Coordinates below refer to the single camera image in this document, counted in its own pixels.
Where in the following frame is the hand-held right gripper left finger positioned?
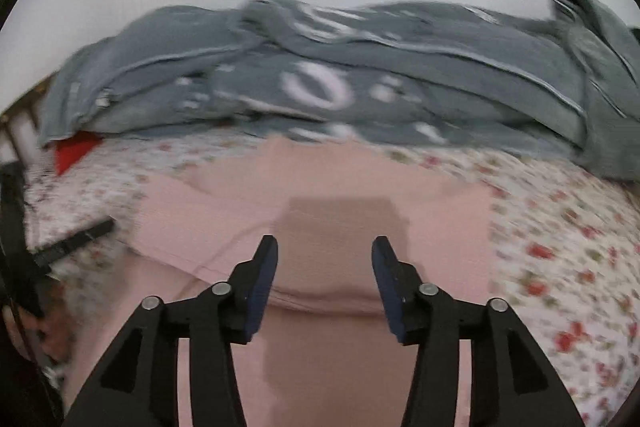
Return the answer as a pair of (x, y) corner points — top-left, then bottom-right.
(62, 234), (279, 427)

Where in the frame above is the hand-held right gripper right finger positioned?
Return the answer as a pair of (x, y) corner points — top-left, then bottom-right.
(371, 235), (586, 427)

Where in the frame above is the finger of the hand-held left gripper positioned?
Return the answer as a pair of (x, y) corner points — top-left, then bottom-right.
(32, 219), (116, 269)

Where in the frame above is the pink knitted sweater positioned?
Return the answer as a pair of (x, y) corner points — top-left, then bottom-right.
(62, 137), (501, 427)

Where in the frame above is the red cloth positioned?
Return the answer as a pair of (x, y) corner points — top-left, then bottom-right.
(54, 132), (101, 175)

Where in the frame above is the wooden bed headboard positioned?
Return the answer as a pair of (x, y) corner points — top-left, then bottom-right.
(0, 77), (53, 168)

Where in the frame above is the floral bed sheet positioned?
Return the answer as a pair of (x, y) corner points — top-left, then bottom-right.
(22, 129), (636, 427)

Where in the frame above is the grey patterned quilt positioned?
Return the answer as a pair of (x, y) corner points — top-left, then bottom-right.
(37, 0), (640, 182)

